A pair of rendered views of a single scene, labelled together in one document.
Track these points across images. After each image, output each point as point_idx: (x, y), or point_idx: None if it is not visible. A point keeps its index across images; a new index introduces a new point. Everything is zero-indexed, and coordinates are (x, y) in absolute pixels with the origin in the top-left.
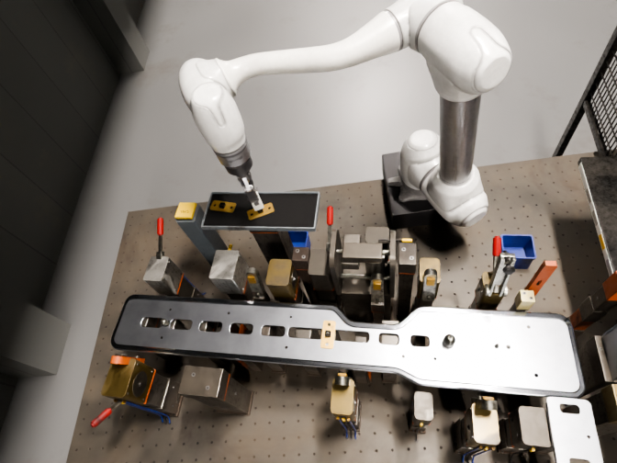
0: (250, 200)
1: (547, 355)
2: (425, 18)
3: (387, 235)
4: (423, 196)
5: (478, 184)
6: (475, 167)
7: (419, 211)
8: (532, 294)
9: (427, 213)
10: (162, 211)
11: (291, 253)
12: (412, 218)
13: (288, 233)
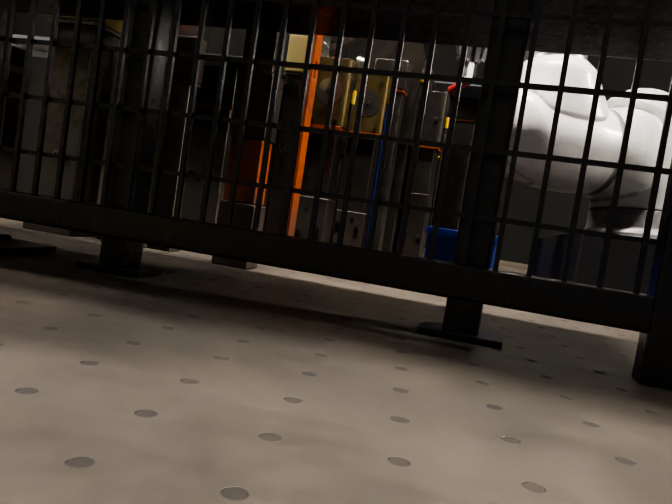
0: (456, 51)
1: (208, 63)
2: None
3: (433, 91)
4: (585, 227)
5: (539, 68)
6: (573, 59)
7: (550, 236)
8: (302, 35)
9: (552, 247)
10: None
11: (448, 194)
12: (543, 256)
13: (466, 168)
